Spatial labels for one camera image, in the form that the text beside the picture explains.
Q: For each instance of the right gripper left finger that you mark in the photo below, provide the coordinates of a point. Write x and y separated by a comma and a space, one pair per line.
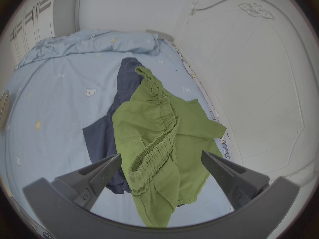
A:
92, 178

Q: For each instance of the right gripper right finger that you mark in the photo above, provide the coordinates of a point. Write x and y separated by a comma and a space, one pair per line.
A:
231, 180

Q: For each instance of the green shorts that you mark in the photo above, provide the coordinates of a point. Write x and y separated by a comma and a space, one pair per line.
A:
152, 123

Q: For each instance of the dark blue garment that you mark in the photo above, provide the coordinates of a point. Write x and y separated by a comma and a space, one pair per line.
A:
102, 138

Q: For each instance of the bed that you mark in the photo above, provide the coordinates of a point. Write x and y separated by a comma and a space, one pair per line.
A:
62, 108

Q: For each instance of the round woven basket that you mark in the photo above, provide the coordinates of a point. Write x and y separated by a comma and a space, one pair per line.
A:
4, 111

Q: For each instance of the pale blue quilt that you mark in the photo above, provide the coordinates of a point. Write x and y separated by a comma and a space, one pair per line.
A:
82, 42

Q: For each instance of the grey bedside table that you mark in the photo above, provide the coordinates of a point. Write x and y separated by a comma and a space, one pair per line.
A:
162, 35

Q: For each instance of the white wardrobe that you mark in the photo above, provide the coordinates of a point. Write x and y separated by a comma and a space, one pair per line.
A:
30, 21

